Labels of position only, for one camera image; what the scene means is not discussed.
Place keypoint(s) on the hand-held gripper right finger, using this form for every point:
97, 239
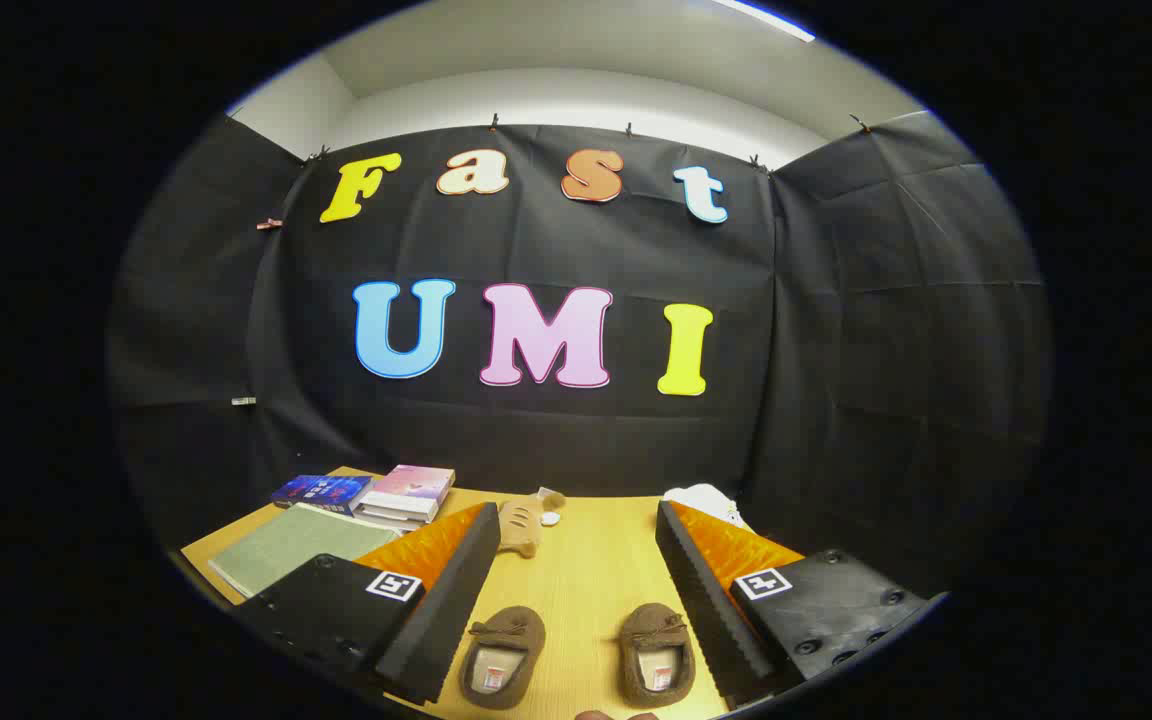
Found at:
711, 610

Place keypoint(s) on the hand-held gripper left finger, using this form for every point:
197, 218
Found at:
441, 620

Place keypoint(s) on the brown fuzzy slipper shoe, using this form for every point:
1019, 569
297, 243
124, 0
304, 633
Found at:
511, 628
654, 628

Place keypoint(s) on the green fabric storage box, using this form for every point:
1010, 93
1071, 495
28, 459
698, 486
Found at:
286, 545

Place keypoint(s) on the white plush toy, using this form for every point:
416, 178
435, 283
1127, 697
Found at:
706, 500

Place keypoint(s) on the grey book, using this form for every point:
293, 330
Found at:
386, 519

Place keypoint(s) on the brown plush toy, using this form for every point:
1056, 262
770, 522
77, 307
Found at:
521, 528

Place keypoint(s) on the pink cover book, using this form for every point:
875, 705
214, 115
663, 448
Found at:
414, 482

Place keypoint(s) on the dark blue book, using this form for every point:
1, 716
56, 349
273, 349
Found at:
321, 490

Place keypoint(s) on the black backdrop cloth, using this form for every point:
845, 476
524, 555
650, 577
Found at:
536, 450

